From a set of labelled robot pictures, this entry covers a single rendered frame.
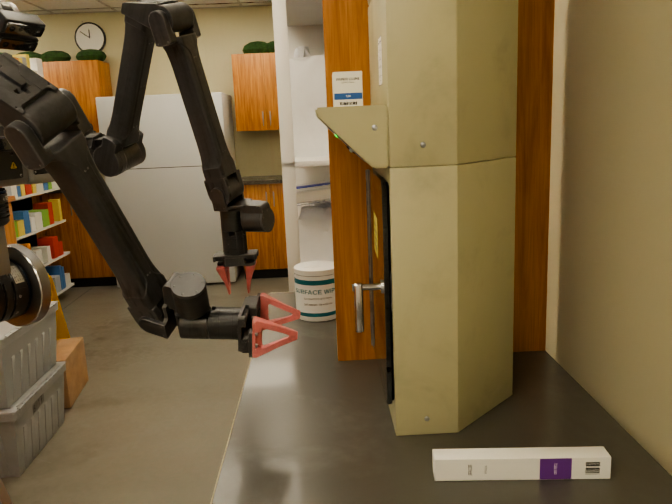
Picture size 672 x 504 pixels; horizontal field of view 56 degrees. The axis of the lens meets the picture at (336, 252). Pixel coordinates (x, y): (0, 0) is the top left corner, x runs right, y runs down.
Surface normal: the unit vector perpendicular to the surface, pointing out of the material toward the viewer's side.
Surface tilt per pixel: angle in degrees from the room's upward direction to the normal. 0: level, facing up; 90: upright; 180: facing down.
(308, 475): 0
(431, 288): 90
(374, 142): 90
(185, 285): 33
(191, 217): 90
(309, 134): 95
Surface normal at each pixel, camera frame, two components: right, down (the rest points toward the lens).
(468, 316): 0.73, 0.11
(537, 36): 0.03, 0.20
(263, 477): -0.04, -0.98
